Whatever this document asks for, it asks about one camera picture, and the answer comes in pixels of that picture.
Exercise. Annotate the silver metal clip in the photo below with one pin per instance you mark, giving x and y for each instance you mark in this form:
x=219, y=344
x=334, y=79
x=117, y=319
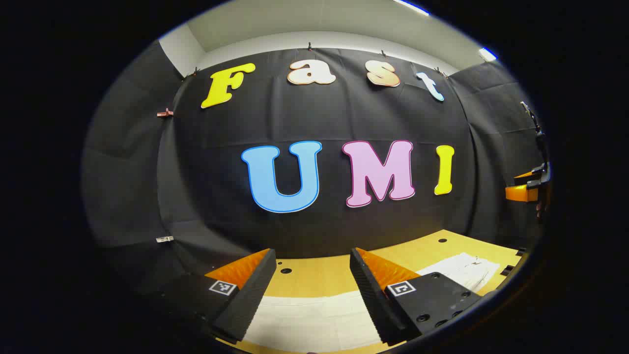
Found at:
x=164, y=239

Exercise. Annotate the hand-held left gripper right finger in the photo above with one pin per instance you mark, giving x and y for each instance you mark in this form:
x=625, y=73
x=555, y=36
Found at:
x=368, y=295

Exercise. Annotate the small ceiling light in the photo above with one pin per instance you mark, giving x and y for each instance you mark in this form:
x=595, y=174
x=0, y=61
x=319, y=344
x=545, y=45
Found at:
x=487, y=54

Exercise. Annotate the white jeans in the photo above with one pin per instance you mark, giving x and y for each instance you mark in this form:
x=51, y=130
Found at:
x=314, y=319

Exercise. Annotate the pink clip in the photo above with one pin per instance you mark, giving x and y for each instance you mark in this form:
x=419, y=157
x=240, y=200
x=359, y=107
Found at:
x=165, y=113

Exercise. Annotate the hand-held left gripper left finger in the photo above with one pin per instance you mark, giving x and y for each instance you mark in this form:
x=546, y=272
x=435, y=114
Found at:
x=255, y=290

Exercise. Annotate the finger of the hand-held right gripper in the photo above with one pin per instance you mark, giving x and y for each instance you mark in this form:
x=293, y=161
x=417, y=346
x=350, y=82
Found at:
x=536, y=176
x=521, y=193

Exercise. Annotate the black backdrop cloth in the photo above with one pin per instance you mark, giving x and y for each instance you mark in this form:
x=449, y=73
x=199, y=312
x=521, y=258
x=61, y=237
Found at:
x=334, y=123

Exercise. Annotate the long ceiling light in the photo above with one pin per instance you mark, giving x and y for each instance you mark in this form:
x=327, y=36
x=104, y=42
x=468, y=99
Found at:
x=412, y=6

